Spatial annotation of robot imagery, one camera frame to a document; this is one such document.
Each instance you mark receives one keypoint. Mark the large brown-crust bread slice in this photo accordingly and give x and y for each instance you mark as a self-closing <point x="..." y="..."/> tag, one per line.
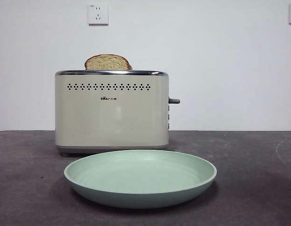
<point x="106" y="62"/>

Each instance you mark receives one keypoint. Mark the pale green round plate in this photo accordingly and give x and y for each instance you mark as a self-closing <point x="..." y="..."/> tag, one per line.
<point x="140" y="188"/>

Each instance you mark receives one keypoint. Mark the grey toaster lever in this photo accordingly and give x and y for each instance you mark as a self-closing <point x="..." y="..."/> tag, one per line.
<point x="175" y="101"/>

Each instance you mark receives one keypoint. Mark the white wall socket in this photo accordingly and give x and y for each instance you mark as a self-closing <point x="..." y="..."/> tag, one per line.
<point x="98" y="14"/>

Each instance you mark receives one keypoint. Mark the cream two-slot toaster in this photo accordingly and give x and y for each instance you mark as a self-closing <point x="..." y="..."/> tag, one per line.
<point x="107" y="122"/>

